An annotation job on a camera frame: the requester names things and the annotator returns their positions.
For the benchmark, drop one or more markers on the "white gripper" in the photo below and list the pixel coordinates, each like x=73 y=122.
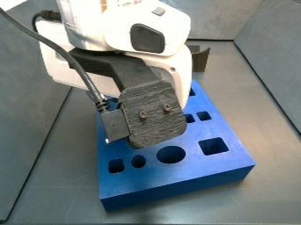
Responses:
x=117 y=70

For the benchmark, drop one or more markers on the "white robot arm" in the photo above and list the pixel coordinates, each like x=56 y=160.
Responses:
x=141 y=28

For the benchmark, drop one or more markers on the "black curved fixture stand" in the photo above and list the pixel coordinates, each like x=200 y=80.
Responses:
x=199 y=57

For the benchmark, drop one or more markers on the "blue shape-sorter block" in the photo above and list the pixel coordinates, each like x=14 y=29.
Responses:
x=203 y=158

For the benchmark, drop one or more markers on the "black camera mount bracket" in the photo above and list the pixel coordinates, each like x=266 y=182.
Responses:
x=149 y=107

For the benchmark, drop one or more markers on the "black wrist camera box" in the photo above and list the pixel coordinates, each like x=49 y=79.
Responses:
x=115 y=125

